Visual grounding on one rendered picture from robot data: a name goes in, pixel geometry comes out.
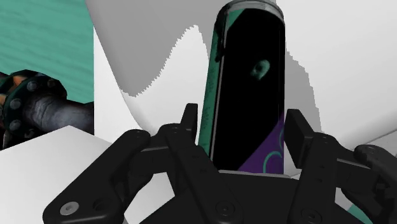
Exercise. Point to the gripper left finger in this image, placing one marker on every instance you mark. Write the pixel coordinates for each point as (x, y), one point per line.
(93, 186)

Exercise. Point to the black bolted pipe figure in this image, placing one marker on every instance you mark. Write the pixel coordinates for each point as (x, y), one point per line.
(46, 108)

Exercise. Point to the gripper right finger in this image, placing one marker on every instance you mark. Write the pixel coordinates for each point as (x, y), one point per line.
(319, 161)

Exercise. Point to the black green purple drink can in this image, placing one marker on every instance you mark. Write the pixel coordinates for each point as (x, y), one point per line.
(248, 118)

